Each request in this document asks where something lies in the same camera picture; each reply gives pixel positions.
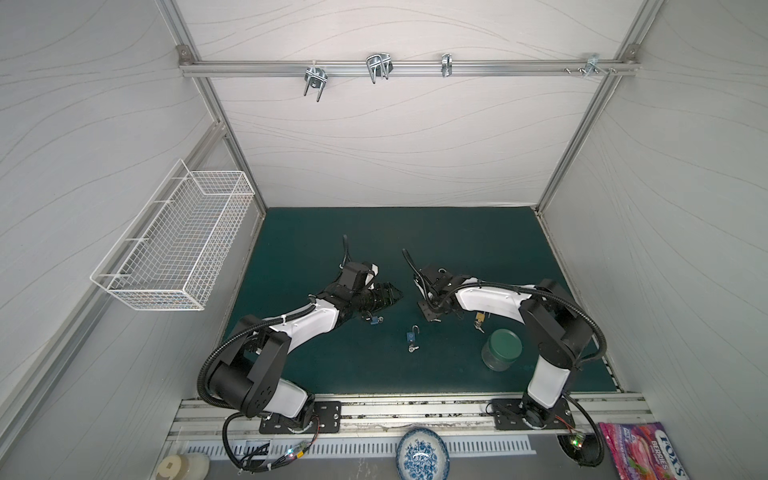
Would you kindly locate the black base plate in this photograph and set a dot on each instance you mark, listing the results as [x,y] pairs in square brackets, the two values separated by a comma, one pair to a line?
[518,414]
[317,417]

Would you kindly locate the green lidded jar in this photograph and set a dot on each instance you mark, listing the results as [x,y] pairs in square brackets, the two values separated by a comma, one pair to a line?
[502,348]

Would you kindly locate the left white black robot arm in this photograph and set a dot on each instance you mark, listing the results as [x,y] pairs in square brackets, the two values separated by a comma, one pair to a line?
[244,373]

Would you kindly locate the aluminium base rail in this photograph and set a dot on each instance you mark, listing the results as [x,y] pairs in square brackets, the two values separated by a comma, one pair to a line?
[386,415]

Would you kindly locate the blue white patterned plate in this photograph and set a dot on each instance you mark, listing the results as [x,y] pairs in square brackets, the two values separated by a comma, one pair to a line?
[421,454]

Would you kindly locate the metal U-bolt clamp middle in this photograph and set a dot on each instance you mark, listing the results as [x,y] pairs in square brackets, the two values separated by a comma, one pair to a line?
[379,65]

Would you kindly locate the brass padlock with keys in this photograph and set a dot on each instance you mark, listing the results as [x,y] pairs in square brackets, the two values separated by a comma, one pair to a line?
[480,318]

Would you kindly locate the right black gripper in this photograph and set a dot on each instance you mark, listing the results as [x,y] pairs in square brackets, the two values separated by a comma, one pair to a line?
[432,297]

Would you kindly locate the small metal bracket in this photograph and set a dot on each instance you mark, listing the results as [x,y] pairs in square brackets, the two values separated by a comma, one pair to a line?
[446,65]

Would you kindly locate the metal U-bolt clamp left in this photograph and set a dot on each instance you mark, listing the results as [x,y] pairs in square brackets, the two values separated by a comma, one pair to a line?
[316,79]

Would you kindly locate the white vented cable duct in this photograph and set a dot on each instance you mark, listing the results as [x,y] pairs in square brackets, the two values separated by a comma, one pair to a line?
[385,447]

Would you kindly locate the pink Fox's candy bag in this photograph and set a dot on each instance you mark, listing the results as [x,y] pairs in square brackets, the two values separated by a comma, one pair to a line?
[642,451]

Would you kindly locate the white wire basket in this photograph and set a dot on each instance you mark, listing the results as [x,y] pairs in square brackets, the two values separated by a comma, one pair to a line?
[170,255]

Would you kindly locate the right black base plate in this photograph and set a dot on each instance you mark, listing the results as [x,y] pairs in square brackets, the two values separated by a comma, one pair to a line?
[518,414]

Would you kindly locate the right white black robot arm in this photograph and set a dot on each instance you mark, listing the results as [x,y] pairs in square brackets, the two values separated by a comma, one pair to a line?
[565,336]

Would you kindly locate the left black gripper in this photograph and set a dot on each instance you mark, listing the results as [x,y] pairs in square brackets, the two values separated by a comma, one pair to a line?
[386,299]

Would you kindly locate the green table mat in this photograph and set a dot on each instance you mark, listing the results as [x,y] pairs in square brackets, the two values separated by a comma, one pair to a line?
[298,252]

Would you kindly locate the metal bolt clamp right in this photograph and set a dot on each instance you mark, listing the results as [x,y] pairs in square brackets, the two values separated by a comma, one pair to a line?
[591,67]

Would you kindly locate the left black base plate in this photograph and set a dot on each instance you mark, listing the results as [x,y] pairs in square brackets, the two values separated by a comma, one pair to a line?
[317,417]

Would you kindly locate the white tape roll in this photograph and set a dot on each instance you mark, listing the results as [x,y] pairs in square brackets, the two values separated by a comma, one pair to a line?
[193,466]

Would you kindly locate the metal u-bolt clamp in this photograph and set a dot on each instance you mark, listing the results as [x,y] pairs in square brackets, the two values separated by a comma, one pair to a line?
[379,65]
[316,79]

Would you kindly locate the blue padlock with keys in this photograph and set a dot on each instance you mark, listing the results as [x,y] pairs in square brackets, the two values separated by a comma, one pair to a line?
[412,338]

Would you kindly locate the aluminium crossbar rail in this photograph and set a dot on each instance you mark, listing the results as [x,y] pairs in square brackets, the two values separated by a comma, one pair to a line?
[401,68]

